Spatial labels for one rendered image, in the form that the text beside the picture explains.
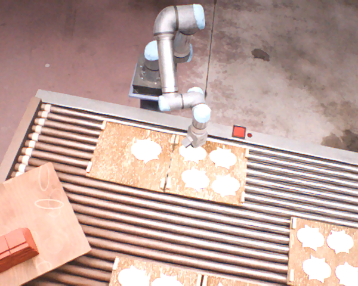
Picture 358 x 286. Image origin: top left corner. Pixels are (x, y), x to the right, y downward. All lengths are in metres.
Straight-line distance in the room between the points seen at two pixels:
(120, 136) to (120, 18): 2.18
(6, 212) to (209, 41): 2.73
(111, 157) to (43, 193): 0.41
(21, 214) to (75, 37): 2.42
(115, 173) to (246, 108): 1.79
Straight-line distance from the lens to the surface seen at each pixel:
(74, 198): 2.03
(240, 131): 2.25
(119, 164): 2.07
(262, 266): 1.99
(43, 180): 1.97
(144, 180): 2.02
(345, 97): 4.02
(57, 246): 1.84
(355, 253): 2.18
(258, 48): 4.06
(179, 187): 2.02
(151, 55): 2.18
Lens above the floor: 2.78
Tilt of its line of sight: 60 degrees down
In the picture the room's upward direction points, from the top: 11 degrees clockwise
